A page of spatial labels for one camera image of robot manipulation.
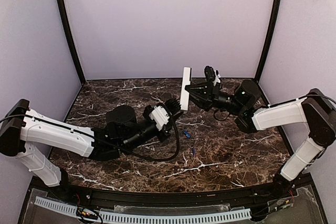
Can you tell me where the white remote control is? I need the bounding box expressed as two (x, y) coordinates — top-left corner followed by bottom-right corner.
(180, 67), (193, 111)

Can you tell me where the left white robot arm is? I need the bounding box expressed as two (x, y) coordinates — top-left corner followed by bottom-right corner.
(1, 99), (183, 187)

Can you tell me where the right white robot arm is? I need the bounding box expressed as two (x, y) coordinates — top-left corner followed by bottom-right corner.
(183, 80), (335, 195)

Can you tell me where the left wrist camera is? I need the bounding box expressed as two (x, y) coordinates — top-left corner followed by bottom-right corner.
(149, 105), (170, 131)

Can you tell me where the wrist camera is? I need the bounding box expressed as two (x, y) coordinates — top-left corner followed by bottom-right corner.
(149, 105), (170, 131)
(204, 66), (222, 86)

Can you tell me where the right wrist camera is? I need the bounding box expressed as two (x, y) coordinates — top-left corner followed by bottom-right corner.
(204, 66), (222, 86)

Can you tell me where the right grey cable duct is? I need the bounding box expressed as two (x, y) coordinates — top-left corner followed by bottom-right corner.
(100, 209), (251, 224)

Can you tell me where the grey cable duct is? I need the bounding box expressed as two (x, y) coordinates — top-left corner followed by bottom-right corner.
(100, 209), (251, 224)
(34, 196), (106, 222)

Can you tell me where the black front rail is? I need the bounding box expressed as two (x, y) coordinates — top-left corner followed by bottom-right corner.
(31, 176), (297, 209)

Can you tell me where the left grey cable duct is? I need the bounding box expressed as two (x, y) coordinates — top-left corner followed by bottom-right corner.
(34, 196), (106, 222)

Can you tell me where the right black frame post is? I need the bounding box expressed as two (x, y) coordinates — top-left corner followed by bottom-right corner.
(256, 0), (286, 79)

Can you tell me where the black frame post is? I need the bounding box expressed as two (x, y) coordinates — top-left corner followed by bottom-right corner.
(256, 0), (286, 79)
(56, 0), (86, 85)

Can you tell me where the left black frame post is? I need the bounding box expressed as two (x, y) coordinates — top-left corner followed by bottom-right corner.
(56, 0), (86, 85)

